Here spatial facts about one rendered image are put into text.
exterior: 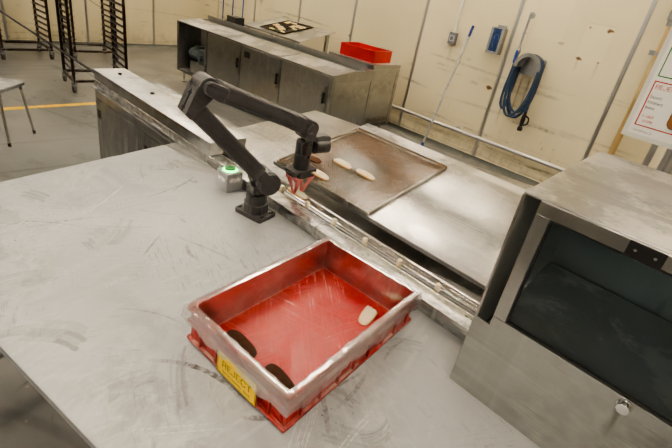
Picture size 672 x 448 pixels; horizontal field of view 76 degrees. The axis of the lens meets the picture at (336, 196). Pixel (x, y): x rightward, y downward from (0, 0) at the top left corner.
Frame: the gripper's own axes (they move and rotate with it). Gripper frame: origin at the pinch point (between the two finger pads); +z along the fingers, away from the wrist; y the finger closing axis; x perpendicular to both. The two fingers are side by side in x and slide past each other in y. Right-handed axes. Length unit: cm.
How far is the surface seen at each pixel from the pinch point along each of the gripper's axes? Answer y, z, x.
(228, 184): -15.9, 3.2, 20.4
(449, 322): -9, 4, -71
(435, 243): 15, -1, -51
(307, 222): -9.0, 2.6, -15.8
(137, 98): -9, -2, 112
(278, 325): -44, 6, -45
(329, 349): -39, 6, -58
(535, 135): 370, 38, 38
